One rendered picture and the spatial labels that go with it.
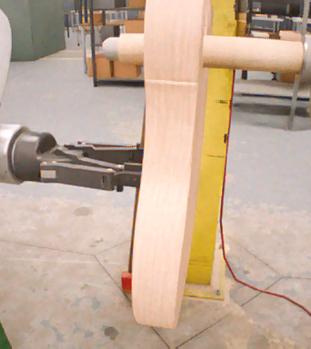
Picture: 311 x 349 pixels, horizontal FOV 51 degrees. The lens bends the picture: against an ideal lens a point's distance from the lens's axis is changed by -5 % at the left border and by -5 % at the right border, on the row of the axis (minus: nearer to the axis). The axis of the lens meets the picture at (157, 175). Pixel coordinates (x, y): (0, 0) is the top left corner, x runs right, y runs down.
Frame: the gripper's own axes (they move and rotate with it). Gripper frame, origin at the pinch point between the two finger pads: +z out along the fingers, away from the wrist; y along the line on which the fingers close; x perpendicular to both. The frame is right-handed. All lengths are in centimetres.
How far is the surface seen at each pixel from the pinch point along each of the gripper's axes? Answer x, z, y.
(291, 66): 14.5, 13.6, 9.1
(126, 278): -85, -26, -86
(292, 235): -85, 62, -148
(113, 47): 15.3, -4.1, 8.8
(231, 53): 15.3, 7.7, 9.3
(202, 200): -43, 5, -90
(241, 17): 30, 14, -89
